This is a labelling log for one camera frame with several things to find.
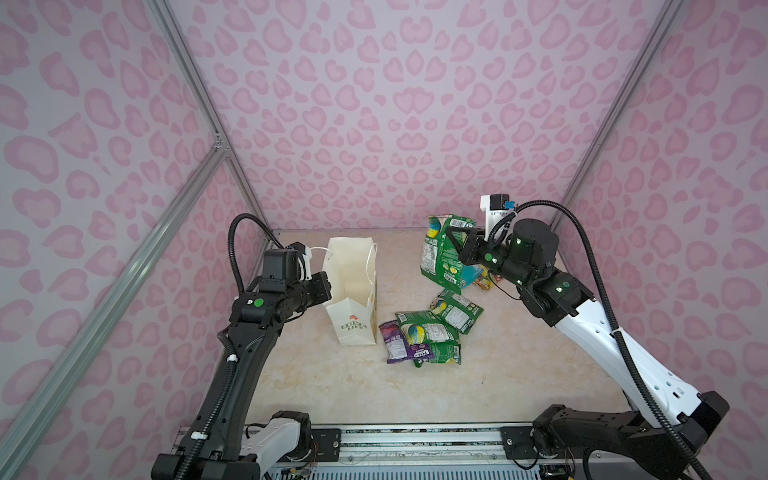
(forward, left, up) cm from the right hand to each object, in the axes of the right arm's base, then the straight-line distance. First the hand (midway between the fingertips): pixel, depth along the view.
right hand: (449, 228), depth 64 cm
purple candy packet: (-11, +11, -37) cm, 41 cm away
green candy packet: (+2, -7, -38) cm, 39 cm away
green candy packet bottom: (-6, +3, -35) cm, 36 cm away
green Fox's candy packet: (-4, +1, -6) cm, 8 cm away
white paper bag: (0, +23, -13) cm, 26 cm away
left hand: (-4, +28, -14) cm, 31 cm away
